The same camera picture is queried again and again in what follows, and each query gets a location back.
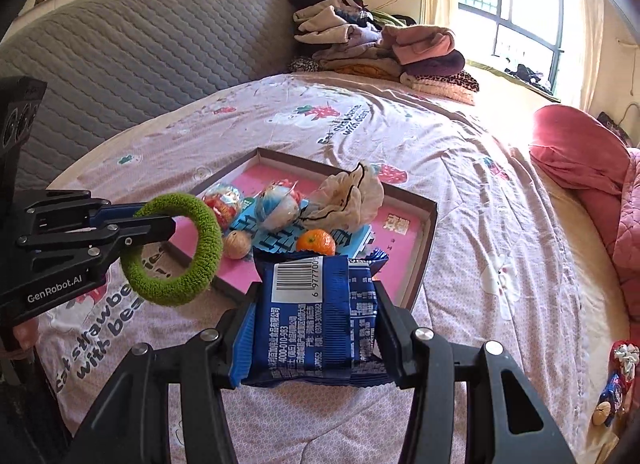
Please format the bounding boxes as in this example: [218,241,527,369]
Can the green fuzzy ring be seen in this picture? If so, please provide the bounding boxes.
[119,191,225,307]

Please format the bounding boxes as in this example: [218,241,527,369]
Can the grey quilted headboard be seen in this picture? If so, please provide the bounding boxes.
[1,0,295,190]

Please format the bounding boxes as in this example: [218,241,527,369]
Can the red clear-top surprise egg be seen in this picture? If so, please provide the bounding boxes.
[202,183,244,230]

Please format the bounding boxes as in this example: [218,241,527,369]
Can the orange tangerine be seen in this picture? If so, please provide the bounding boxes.
[296,229,336,256]

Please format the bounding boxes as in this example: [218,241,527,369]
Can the shallow box with pink book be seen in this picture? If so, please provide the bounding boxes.
[191,148,437,309]

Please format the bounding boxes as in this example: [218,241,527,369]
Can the window with dark frame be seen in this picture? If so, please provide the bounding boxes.
[456,0,566,96]

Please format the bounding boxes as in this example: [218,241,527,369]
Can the pink strawberry bed sheet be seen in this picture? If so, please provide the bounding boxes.
[34,71,601,464]

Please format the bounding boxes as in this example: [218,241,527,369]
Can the blue snack packet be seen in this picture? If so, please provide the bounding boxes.
[243,249,390,388]

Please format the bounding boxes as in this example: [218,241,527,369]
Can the walnut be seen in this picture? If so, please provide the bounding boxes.
[222,230,253,261]

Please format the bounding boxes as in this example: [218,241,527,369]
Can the snack items beside bed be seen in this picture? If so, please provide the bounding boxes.
[591,341,639,427]

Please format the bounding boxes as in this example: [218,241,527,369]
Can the pink quilted blanket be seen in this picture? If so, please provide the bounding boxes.
[529,105,640,344]

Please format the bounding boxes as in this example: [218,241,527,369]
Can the pile of folded clothes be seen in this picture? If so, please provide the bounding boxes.
[288,0,480,106]

